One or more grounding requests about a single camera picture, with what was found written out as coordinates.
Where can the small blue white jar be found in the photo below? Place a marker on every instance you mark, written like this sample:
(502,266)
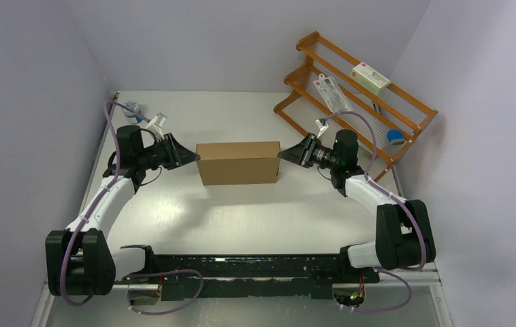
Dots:
(132,112)

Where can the orange wooden rack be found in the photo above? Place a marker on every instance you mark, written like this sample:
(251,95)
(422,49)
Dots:
(394,108)

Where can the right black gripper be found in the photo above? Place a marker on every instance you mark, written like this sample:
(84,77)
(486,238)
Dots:
(302,152)

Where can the white green product box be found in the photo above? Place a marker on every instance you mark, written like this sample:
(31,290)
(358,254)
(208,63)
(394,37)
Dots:
(369,78)

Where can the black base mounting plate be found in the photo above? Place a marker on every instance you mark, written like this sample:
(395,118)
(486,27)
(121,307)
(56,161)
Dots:
(239,276)

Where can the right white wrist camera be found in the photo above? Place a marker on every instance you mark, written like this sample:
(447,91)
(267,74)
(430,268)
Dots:
(322,125)

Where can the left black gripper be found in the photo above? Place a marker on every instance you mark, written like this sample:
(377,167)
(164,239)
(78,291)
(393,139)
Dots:
(175,155)

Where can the brown cardboard box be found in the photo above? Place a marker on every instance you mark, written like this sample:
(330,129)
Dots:
(238,163)

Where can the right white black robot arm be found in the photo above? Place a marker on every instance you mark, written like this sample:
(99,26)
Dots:
(403,235)

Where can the clear plastic blister package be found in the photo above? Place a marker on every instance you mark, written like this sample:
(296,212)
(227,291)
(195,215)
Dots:
(332,94)

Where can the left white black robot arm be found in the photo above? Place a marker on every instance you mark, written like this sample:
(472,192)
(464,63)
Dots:
(79,260)

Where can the blue white eraser block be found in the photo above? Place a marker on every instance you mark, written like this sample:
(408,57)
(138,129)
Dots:
(395,137)

